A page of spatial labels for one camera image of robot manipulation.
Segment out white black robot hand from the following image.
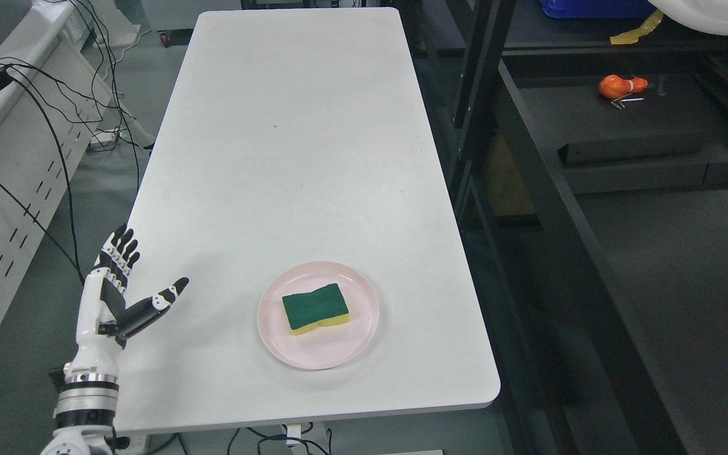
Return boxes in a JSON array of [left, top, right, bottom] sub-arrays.
[[64, 224, 190, 383]]

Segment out green yellow sponge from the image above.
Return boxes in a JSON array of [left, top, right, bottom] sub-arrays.
[[281, 283, 351, 335]]

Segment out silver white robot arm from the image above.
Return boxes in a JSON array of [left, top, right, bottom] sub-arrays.
[[41, 363, 119, 454]]

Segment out black metal shelf rack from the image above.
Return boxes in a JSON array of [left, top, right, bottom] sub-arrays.
[[390, 1, 728, 454]]

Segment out orange toy on shelf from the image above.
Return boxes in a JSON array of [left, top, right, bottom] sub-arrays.
[[598, 74, 649, 101]]

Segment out white power strip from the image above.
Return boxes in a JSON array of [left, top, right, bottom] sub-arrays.
[[88, 128, 121, 150]]

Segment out white perforated side cabinet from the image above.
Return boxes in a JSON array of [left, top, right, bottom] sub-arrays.
[[0, 0, 150, 405]]

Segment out pink round plate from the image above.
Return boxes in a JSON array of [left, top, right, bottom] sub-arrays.
[[255, 261, 382, 370]]

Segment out blue plastic bin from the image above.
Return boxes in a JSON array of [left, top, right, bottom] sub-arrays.
[[538, 0, 656, 18]]

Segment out yellow tape strip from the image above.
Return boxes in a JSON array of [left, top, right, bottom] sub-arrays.
[[609, 9, 664, 46]]

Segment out black cable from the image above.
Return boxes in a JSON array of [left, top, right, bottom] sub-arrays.
[[0, 57, 87, 285]]

